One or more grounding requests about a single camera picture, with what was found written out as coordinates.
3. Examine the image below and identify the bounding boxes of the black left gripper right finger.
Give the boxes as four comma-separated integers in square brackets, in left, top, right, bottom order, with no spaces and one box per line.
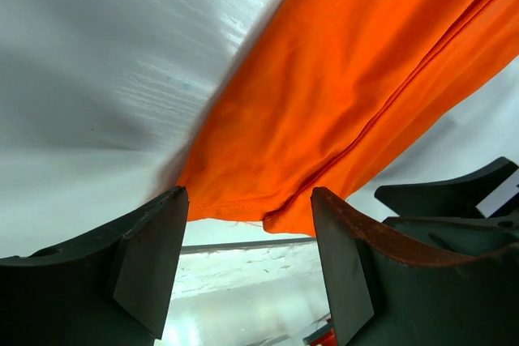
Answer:
[311,187,518,345]

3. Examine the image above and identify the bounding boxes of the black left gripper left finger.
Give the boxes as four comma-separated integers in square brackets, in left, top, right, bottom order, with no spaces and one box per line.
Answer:
[1,187,189,345]

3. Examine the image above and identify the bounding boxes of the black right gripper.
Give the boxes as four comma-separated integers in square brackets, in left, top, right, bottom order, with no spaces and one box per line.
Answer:
[375,157,518,256]

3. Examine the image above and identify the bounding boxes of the orange t shirt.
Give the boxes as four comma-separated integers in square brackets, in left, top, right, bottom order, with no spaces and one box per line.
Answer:
[178,0,518,235]

